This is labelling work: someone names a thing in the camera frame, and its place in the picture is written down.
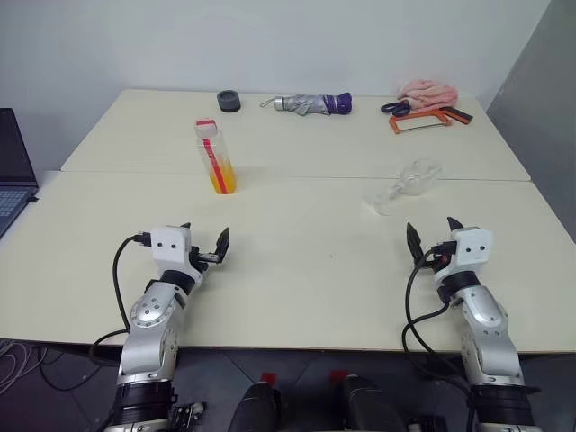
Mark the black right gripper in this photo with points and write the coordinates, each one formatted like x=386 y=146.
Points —
x=434 y=261

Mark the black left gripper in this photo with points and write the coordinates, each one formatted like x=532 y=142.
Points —
x=202 y=261

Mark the clear wine glass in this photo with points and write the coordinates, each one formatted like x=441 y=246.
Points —
x=416 y=177

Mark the bottle with orange liquid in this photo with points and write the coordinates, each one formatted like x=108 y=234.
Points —
x=221 y=175

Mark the red and white bottle cap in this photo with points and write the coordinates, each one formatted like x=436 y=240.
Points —
x=206 y=127

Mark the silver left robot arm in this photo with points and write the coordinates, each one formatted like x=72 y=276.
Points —
x=150 y=315

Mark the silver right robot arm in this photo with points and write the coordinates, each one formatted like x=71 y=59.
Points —
x=488 y=324

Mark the orange hacksaw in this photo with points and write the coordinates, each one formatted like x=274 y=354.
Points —
x=395 y=123

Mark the purple black scissors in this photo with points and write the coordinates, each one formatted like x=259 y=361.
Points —
x=395 y=107

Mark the pink towel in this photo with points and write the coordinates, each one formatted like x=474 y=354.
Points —
x=429 y=92

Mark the red tag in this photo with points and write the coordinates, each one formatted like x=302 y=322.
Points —
x=339 y=377
x=268 y=378

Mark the folded silver purple umbrella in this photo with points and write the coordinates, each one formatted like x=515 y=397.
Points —
x=310 y=103

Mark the black white connector block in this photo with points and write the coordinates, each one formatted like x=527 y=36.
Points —
x=186 y=414
x=425 y=424

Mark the dark rounded shape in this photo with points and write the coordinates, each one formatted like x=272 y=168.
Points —
x=256 y=409
x=369 y=405

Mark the dark laptop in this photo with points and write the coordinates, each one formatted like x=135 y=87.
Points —
x=11 y=180

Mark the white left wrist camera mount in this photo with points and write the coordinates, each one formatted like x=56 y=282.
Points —
x=168 y=245

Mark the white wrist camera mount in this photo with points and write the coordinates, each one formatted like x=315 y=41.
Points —
x=474 y=252
x=168 y=245

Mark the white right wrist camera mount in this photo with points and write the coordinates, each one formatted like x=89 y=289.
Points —
x=474 y=252

